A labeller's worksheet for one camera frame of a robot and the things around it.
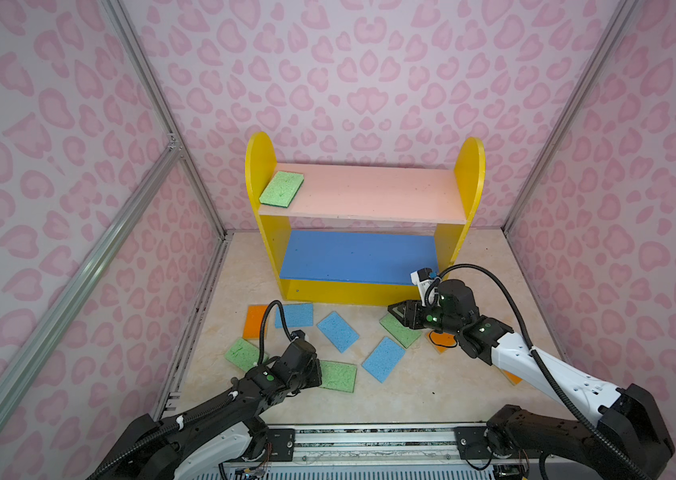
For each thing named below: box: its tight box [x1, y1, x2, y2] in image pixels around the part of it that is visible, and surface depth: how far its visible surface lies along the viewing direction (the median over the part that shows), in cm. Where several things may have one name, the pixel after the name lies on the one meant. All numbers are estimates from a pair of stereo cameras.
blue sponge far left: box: [275, 303, 314, 329], surface depth 98 cm
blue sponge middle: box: [316, 311, 360, 353], surface depth 94 cm
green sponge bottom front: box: [320, 360, 358, 393], surface depth 84 cm
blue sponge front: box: [361, 336, 406, 383], surface depth 88 cm
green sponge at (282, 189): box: [259, 171, 305, 208], surface depth 73 cm
